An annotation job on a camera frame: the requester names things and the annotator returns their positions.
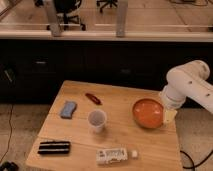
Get black office chair left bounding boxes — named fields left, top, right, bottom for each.
left=34, top=0, right=87, bottom=32

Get red chili pepper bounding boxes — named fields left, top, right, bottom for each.
left=85, top=93, right=102, bottom=105

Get black cable floor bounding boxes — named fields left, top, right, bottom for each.
left=180, top=148, right=213, bottom=170
left=0, top=103, right=15, bottom=164

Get grey metal post right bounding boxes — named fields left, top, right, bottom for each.
left=116, top=0, right=128, bottom=37

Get orange bowl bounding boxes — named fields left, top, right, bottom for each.
left=132, top=98, right=163, bottom=129

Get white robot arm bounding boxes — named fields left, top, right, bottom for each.
left=159, top=60, right=213, bottom=124

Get grey metal post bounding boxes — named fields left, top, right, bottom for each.
left=116, top=0, right=128, bottom=37
left=44, top=0, right=61, bottom=37

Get black ridged block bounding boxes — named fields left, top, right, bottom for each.
left=38, top=141, right=71, bottom=155

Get black office chair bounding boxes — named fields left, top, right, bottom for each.
left=34, top=0, right=87, bottom=32
left=96, top=0, right=118, bottom=13

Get black cable left floor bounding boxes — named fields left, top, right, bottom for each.
left=0, top=103, right=15, bottom=164

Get black cable right floor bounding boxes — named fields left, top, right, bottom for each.
left=180, top=148, right=213, bottom=170

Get blue sponge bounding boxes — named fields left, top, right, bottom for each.
left=60, top=101, right=77, bottom=119

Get white paper cup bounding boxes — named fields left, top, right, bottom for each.
left=87, top=109, right=107, bottom=133

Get black object floor corner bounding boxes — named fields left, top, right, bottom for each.
left=0, top=162, right=19, bottom=171

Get small white cube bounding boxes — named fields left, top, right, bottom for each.
left=131, top=150, right=138, bottom=158

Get black office chair right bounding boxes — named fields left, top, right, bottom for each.
left=96, top=0, right=118, bottom=13

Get grey metal post left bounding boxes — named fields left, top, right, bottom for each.
left=44, top=0, right=61, bottom=37

